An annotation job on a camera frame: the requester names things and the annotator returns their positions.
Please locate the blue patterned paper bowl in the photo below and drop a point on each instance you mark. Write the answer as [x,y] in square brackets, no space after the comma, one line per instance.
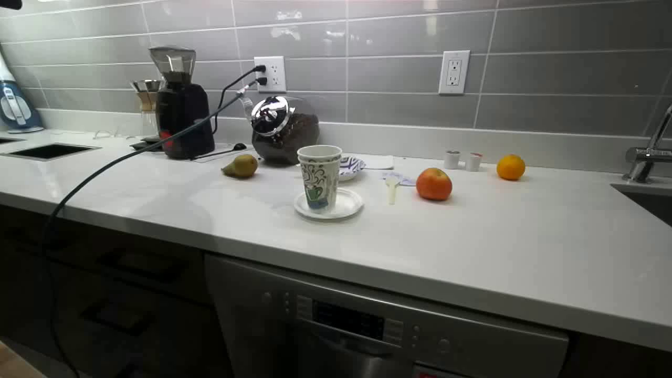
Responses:
[351,167]

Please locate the white saucer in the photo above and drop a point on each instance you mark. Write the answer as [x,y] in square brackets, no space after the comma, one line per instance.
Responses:
[347,206]

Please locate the patterned paper cup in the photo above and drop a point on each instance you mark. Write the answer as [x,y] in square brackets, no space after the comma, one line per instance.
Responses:
[319,174]

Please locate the sanitizer wipe packet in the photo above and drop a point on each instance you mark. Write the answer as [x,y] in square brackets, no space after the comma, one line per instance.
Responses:
[403,180]

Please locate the black round kettle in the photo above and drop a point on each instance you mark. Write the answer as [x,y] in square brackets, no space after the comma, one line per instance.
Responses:
[283,136]

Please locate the yellow-green pear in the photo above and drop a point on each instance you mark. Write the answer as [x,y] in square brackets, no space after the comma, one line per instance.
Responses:
[241,167]

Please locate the red apple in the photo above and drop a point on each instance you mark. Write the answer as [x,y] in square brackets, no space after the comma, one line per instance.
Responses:
[433,182]

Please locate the small white cup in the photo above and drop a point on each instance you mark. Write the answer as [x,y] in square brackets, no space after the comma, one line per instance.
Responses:
[474,162]
[451,157]

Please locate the stainless steel dishwasher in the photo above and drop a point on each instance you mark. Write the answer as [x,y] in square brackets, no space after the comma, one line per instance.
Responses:
[280,327]

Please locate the black coffee grinder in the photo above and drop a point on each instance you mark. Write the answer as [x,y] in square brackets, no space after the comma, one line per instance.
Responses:
[180,112]

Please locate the orange fruit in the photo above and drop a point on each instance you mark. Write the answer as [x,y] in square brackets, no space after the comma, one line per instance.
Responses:
[511,167]

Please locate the dark cabinet drawer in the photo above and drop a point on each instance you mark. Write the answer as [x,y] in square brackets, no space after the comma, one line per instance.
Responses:
[138,263]
[118,317]

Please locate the glass with utensils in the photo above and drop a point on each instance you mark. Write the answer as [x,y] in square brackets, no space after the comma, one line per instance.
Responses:
[144,96]

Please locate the chrome faucet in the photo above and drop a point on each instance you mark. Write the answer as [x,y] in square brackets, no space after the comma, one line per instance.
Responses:
[646,151]

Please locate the kitchen sink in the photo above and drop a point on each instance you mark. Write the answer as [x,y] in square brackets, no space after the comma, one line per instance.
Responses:
[652,199]

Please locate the blue and white appliance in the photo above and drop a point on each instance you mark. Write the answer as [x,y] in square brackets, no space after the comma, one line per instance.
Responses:
[12,105]

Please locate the black object at ceiling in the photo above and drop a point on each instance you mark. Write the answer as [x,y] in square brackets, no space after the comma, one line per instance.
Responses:
[9,3]

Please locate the white wall outlet with plugs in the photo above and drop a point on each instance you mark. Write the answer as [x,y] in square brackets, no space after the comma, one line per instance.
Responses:
[273,76]

